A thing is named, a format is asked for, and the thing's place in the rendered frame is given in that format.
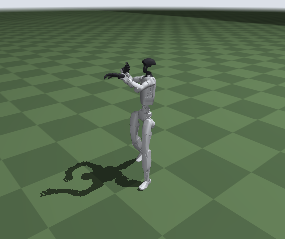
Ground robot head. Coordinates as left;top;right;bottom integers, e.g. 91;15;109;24
142;58;156;77

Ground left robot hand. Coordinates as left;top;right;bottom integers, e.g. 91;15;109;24
104;73;125;79

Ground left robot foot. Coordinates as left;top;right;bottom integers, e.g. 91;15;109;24
139;179;151;190

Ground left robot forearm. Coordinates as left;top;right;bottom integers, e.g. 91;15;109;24
120;73;141;89

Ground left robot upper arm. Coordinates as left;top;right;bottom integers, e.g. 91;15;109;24
134;78;155;93

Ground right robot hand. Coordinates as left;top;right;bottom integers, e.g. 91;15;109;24
122;62;130;73

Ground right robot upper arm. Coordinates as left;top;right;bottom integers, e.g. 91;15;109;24
129;75;144;83

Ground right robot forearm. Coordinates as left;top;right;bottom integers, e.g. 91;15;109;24
120;69;130;77

